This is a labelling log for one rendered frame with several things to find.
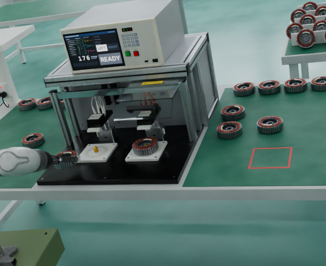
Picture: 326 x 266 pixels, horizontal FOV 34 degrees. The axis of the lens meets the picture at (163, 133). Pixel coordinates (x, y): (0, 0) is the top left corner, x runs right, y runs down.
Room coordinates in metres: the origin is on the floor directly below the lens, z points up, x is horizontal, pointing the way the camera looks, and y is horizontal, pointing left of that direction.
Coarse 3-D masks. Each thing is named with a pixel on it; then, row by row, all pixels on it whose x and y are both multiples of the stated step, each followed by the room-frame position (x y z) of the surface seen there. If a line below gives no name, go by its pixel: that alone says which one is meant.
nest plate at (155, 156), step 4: (160, 144) 2.09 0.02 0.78; (164, 144) 2.08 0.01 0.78; (132, 148) 2.11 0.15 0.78; (160, 148) 2.05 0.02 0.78; (164, 148) 2.06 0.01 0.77; (132, 152) 2.07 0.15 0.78; (156, 152) 2.03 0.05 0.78; (160, 152) 2.02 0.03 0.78; (128, 156) 2.04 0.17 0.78; (132, 156) 2.03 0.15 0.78; (136, 156) 2.03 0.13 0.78; (140, 156) 2.02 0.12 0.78; (144, 156) 2.01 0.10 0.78; (148, 156) 2.00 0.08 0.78; (152, 156) 2.00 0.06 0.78; (156, 156) 1.99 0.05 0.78; (128, 160) 2.02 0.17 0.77; (132, 160) 2.01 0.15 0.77; (136, 160) 2.01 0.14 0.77; (140, 160) 2.00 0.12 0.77; (144, 160) 1.99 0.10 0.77; (148, 160) 1.99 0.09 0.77; (152, 160) 1.98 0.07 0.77; (156, 160) 1.97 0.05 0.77
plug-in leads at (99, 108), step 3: (96, 99) 2.29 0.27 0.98; (99, 99) 2.28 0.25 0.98; (96, 102) 2.31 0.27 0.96; (99, 102) 2.32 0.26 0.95; (102, 102) 2.29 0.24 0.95; (99, 105) 2.32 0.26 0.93; (93, 108) 2.28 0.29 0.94; (99, 108) 2.33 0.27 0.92; (102, 108) 2.27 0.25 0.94; (93, 111) 2.28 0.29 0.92; (99, 111) 2.27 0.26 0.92; (102, 111) 2.26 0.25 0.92; (105, 111) 2.29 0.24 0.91; (105, 114) 2.28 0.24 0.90
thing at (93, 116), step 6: (96, 114) 2.25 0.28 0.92; (102, 114) 2.24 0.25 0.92; (108, 114) 2.28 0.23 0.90; (90, 120) 2.20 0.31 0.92; (96, 120) 2.19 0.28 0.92; (102, 120) 2.21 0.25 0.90; (108, 120) 2.28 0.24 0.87; (90, 126) 2.20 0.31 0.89; (96, 126) 2.19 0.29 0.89; (102, 126) 2.20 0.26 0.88
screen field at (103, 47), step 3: (96, 45) 2.25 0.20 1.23; (99, 45) 2.24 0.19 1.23; (102, 45) 2.24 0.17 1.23; (105, 45) 2.23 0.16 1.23; (108, 45) 2.23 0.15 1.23; (111, 45) 2.22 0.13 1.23; (114, 45) 2.22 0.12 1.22; (117, 45) 2.21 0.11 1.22; (99, 48) 2.25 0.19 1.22; (102, 48) 2.24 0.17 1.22; (105, 48) 2.24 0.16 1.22; (108, 48) 2.23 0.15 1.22; (111, 48) 2.22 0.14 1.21; (114, 48) 2.22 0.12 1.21; (117, 48) 2.22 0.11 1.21; (99, 51) 2.25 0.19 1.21
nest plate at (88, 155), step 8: (88, 144) 2.25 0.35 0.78; (96, 144) 2.23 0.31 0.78; (104, 144) 2.21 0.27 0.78; (112, 144) 2.19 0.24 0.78; (88, 152) 2.17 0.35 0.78; (104, 152) 2.13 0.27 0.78; (112, 152) 2.14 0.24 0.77; (88, 160) 2.09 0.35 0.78; (96, 160) 2.08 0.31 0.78; (104, 160) 2.06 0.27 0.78
